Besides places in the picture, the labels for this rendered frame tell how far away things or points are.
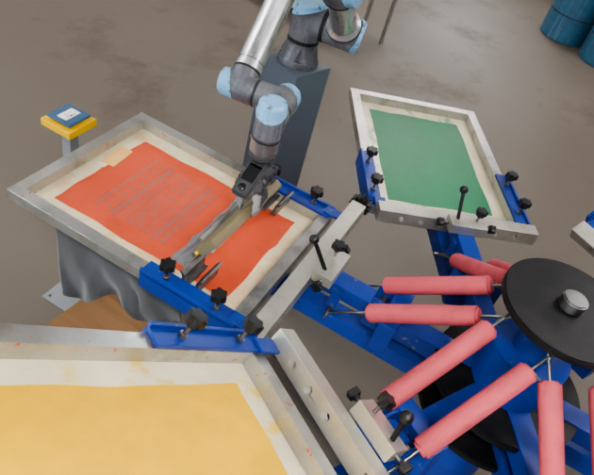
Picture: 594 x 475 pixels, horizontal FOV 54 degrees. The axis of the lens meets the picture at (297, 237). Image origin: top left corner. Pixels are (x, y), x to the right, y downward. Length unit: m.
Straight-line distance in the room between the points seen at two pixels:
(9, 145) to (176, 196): 1.92
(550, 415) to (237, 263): 0.90
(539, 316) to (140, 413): 0.86
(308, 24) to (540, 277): 1.16
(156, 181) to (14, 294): 1.15
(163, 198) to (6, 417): 1.11
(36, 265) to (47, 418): 2.09
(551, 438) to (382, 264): 2.06
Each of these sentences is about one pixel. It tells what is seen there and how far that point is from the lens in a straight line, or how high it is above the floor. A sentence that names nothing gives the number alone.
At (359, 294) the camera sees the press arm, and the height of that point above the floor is 1.04.
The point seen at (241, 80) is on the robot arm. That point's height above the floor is 1.42.
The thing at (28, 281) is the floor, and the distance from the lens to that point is 2.91.
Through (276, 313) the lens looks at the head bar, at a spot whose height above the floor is 1.04.
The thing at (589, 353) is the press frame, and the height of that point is 1.32.
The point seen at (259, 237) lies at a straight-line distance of 1.79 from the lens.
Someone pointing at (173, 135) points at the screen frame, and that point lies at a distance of 2.07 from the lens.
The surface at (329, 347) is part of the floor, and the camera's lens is 2.79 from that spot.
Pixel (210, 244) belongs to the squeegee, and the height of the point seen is 1.09.
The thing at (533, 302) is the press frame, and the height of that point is 1.32.
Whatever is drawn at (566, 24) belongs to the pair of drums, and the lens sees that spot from 7.35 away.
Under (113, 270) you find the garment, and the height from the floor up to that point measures 0.82.
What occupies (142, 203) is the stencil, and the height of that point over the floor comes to 0.96.
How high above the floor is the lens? 2.18
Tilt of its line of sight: 42 degrees down
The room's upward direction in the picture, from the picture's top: 17 degrees clockwise
